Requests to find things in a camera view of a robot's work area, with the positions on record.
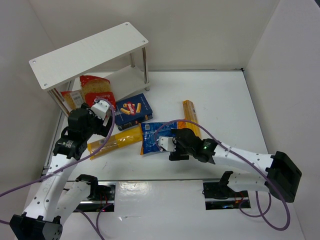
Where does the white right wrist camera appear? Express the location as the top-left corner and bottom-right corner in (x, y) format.
(158, 136), (176, 152)

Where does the purple camera cable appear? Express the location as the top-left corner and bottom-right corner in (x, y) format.
(0, 97), (116, 240)
(153, 119), (291, 231)

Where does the red pasta bag with label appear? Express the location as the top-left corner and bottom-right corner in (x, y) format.
(60, 90), (85, 110)

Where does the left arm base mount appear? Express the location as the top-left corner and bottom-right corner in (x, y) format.
(76, 181), (116, 213)

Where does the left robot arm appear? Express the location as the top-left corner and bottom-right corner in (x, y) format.
(9, 99), (115, 240)

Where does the blue Barilla rigatoni box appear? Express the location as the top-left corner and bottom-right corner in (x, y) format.
(115, 93), (153, 131)

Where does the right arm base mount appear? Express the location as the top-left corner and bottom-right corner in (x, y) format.
(202, 181), (251, 211)

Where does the yellow spaghetti packet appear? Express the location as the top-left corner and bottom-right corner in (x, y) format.
(89, 124), (143, 160)
(182, 100), (202, 138)

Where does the blue and orange pasta bag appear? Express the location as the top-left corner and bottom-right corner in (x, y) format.
(139, 121), (186, 155)

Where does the red fusilli pasta bag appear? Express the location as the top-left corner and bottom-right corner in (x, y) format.
(79, 75), (116, 109)

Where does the white two-tier shelf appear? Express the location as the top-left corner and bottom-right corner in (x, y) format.
(29, 22), (150, 116)

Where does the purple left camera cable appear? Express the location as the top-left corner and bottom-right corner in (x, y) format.
(0, 97), (116, 240)

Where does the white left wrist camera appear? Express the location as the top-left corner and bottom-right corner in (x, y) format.
(90, 99), (111, 120)

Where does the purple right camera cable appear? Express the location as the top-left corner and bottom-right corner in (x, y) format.
(153, 119), (291, 231)

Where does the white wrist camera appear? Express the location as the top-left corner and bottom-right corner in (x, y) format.
(90, 99), (111, 120)
(158, 136), (176, 152)

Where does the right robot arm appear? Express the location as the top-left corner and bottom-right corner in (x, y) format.
(158, 128), (302, 203)

